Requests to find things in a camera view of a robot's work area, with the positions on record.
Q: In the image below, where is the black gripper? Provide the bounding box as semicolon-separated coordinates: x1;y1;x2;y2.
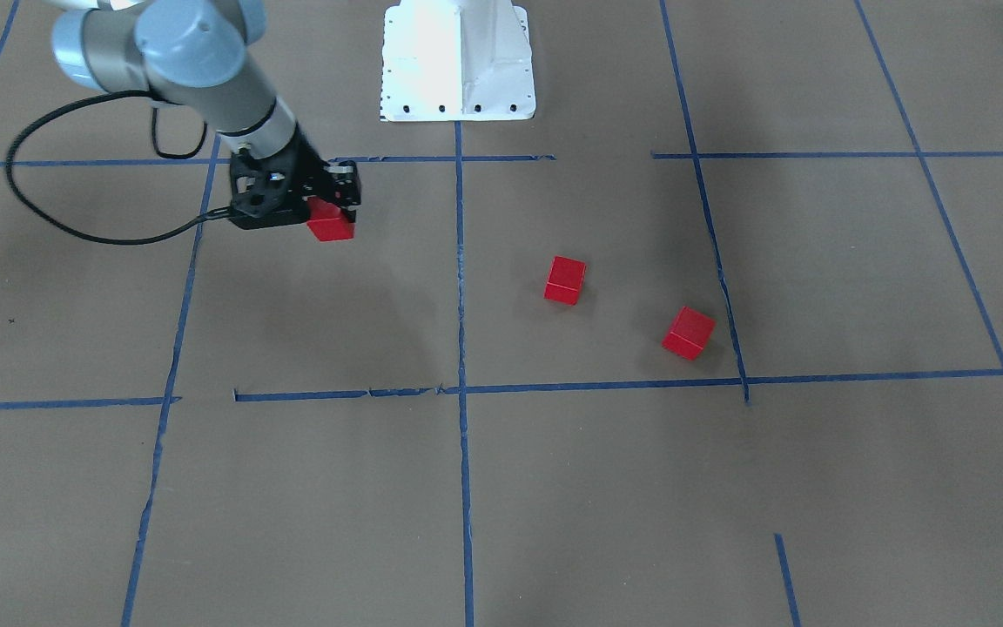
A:
228;144;361;230

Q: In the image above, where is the red block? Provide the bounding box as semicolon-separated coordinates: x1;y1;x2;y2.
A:
542;255;588;306
661;307;717;361

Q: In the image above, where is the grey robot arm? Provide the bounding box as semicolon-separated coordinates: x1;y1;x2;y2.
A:
51;1;360;241

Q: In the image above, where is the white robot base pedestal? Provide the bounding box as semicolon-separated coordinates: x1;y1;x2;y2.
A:
380;1;537;123

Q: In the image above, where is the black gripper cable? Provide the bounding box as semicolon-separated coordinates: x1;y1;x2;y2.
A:
4;90;237;246

